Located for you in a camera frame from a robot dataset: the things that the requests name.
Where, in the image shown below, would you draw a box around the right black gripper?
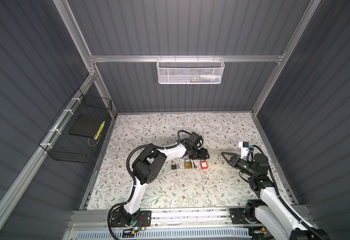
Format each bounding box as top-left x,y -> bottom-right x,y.
222,151 -> 256,179

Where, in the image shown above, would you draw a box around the red safety padlock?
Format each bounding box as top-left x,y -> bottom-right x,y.
201,161 -> 209,170

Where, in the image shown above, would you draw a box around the brass padlock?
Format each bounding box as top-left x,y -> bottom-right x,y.
184,158 -> 197,170

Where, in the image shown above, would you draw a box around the small black padlock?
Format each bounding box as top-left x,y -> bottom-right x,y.
171,161 -> 178,170

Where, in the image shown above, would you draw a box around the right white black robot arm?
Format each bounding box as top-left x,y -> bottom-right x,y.
221,152 -> 330,240

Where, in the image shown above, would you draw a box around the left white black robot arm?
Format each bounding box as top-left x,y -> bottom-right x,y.
119,130 -> 210,225

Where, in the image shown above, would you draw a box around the items in white basket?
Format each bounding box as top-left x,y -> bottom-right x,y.
181,75 -> 221,84

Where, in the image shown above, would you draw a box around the yellow marker pen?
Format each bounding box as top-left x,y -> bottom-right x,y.
93,121 -> 105,140

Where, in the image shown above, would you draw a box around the black flat box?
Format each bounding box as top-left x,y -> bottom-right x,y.
68,114 -> 103,138

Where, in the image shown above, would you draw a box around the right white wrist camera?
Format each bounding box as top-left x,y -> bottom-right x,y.
238,142 -> 253,160

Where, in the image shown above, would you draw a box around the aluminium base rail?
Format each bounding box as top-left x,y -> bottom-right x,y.
71,205 -> 311,229

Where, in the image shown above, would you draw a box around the white wire mesh basket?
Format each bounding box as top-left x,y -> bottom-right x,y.
156,58 -> 225,85

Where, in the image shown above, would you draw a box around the white perforated cable duct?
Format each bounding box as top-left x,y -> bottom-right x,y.
72,227 -> 252,240

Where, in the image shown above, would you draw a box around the right black corrugated cable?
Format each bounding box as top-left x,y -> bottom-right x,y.
251,144 -> 323,240

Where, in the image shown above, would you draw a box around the black corrugated cable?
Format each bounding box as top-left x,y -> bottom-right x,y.
107,129 -> 204,240
251,144 -> 323,240

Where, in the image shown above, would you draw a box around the left black corrugated cable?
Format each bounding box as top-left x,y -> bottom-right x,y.
107,129 -> 204,240

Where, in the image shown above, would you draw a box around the black wire basket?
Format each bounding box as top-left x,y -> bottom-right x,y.
39,90 -> 112,164

